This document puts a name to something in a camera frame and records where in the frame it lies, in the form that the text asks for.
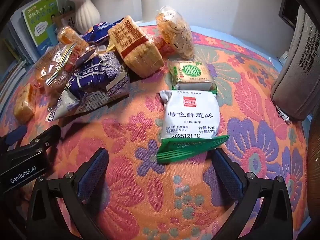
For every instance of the green cover book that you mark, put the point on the green cover book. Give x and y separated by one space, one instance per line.
40 17

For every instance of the white ribbed vase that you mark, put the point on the white ribbed vase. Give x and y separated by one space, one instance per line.
87 15

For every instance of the floral woven cloth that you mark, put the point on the floral woven cloth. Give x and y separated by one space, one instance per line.
125 135

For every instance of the stack of books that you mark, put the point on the stack of books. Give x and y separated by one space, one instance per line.
15 55

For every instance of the clear bag of round crackers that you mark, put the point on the clear bag of round crackers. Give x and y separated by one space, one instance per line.
175 32

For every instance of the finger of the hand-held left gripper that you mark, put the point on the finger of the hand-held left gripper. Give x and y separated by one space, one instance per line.
16 132
50 135

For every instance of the green label cracker packet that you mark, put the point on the green label cracker packet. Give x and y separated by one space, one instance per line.
190 73

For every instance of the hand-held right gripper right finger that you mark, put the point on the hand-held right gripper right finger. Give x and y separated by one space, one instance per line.
227 175

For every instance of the blue crinkled snack packet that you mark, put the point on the blue crinkled snack packet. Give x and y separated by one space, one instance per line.
97 31

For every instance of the blue white patterned snack packet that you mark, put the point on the blue white patterned snack packet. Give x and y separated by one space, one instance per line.
100 100

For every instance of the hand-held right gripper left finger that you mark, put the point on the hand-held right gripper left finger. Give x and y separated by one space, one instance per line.
92 172

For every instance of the clear yellow striped bread packet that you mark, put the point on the clear yellow striped bread packet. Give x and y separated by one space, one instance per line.
53 65

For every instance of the brown toast slices packet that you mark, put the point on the brown toast slices packet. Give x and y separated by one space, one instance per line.
135 47

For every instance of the black white fabric charm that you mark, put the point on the black white fabric charm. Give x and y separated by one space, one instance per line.
283 115

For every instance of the small blue book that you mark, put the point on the small blue book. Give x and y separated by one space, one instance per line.
52 35

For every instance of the dark blue puffed snack packet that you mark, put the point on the dark blue puffed snack packet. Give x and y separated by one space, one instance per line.
87 78

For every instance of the orange cake packet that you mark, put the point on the orange cake packet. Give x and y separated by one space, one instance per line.
68 36

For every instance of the white desk lamp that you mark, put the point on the white desk lamp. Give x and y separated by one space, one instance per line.
150 5

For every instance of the red orange snack packet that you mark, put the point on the red orange snack packet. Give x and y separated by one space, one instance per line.
157 43

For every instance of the white green snack packet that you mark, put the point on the white green snack packet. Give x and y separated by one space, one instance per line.
190 115

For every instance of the small yellow cake packet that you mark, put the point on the small yellow cake packet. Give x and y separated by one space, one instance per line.
23 105

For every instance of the grey pencil case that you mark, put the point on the grey pencil case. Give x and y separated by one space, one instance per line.
295 80

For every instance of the dark picture frame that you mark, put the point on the dark picture frame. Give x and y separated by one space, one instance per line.
287 10

